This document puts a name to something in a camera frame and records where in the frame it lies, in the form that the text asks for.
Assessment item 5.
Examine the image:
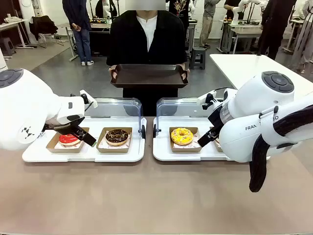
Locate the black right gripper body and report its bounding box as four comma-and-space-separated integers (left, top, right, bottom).
207, 104, 224, 133

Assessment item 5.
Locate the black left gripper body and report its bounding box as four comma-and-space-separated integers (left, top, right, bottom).
45, 114, 86, 136

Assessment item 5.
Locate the red glazed donut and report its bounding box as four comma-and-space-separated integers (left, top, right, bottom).
58, 133, 82, 147

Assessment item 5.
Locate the yellow sprinkled donut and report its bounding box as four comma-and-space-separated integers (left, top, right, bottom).
170, 127, 194, 146

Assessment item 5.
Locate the brown cardboard donut box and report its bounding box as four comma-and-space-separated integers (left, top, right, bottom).
96, 126, 133, 154
45, 127, 90, 154
169, 126, 202, 153

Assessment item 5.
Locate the dark brown serving tray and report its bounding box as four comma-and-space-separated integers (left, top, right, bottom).
110, 64, 190, 89

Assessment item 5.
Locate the dark sprinkled donut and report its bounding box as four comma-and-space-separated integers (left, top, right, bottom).
214, 138, 224, 153

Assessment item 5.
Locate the chocolate donut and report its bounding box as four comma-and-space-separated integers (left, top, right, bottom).
105, 129, 130, 147

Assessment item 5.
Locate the person in black shirt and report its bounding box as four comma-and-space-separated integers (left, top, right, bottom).
106, 9, 188, 117

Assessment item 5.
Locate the person's left hand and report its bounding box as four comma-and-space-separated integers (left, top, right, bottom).
180, 63, 191, 80

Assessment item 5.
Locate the white display tray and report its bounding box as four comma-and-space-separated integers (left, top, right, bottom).
22, 116, 147, 164
153, 116, 235, 162

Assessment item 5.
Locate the clear plastic tray lid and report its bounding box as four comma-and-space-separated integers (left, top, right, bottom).
83, 97, 147, 140
153, 97, 225, 138

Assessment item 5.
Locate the white table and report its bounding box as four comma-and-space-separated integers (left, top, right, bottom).
209, 53, 313, 91

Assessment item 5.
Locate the grey plastic stool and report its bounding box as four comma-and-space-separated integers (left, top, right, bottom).
189, 47, 206, 70

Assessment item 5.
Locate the grey desk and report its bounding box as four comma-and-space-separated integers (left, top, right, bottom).
219, 19, 264, 55

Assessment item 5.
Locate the white cylindrical air purifier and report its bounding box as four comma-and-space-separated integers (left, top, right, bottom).
0, 47, 7, 71

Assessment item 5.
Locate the bystander in blue jeans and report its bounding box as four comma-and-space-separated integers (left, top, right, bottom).
62, 0, 95, 67

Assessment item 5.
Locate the grey workbench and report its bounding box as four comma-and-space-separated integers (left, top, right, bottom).
58, 23, 111, 62

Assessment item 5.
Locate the bystander in khaki trousers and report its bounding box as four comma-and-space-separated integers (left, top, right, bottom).
199, 0, 222, 49

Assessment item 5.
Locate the chair with black jacket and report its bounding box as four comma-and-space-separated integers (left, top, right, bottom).
29, 16, 66, 49

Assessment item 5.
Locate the small grey stool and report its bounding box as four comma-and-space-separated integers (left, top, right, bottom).
0, 38, 17, 58

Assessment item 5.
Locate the bystander in black clothes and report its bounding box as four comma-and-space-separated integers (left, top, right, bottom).
254, 0, 298, 61

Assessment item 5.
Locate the white desk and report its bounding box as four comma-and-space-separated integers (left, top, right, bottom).
0, 18, 34, 50

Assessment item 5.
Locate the bystander in printed shirt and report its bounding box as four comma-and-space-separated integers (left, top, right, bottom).
167, 0, 192, 31

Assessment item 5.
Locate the bystander in grey robe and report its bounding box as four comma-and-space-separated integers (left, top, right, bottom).
291, 0, 313, 73

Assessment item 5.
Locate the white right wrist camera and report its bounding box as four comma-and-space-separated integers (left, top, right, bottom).
197, 90, 219, 110

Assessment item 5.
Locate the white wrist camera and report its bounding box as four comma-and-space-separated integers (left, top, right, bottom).
79, 90, 98, 111
197, 90, 219, 110

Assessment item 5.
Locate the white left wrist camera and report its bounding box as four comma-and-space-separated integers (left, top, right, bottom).
79, 90, 98, 111

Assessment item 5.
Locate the black cable sleeve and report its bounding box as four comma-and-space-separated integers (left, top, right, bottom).
248, 104, 313, 193

